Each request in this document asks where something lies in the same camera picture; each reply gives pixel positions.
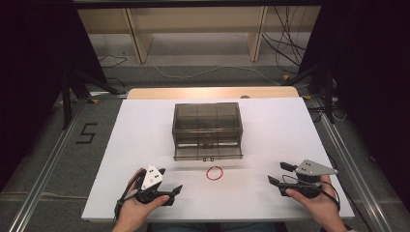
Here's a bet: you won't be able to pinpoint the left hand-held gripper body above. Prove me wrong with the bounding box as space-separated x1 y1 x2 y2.
134 164 177 207

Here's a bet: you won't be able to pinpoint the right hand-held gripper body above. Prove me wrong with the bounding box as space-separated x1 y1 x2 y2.
278 159 339 199

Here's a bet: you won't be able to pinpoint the person's left hand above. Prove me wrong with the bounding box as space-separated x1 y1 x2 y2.
114 167 171 227

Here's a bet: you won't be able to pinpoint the person's right hand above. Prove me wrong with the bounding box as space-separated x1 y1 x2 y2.
284 174 348 232

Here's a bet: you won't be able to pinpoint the white board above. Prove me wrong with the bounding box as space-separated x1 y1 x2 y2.
81 97 356 224

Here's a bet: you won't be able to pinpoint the red rubber band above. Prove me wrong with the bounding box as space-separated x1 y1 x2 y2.
205 165 224 182

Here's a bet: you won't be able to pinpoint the smoky transparent plastic drawer box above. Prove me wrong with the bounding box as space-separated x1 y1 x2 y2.
171 101 245 162

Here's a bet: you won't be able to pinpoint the black metal stand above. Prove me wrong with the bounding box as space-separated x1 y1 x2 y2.
282 61 337 126
59 68 121 131

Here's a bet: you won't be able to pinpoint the wooden table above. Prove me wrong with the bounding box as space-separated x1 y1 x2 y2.
127 85 301 101

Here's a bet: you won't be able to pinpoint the black curtain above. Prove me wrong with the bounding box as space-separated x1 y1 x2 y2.
0 0 108 192
297 0 410 212

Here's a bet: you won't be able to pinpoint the light wooden desk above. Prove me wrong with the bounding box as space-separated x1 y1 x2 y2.
76 5 322 65

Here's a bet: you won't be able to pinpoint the black overhead bar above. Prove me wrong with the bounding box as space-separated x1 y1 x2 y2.
71 0 324 10

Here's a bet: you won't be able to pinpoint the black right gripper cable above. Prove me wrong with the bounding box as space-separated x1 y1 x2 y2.
318 180 341 213

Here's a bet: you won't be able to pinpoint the aluminium floor rail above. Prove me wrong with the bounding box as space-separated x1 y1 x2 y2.
7 99 89 232
312 98 394 232

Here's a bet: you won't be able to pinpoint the cables by stand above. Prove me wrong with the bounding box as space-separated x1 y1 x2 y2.
307 104 348 124

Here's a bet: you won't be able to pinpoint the short aluminium rail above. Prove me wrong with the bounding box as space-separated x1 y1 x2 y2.
87 90 129 100

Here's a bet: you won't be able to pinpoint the white floor cable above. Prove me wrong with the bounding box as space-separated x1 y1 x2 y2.
150 63 282 87

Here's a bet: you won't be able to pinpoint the thin black floor cable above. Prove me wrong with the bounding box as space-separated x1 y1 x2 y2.
97 53 129 70

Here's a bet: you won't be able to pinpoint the bundle of black cables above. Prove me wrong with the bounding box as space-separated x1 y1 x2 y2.
261 5 308 68

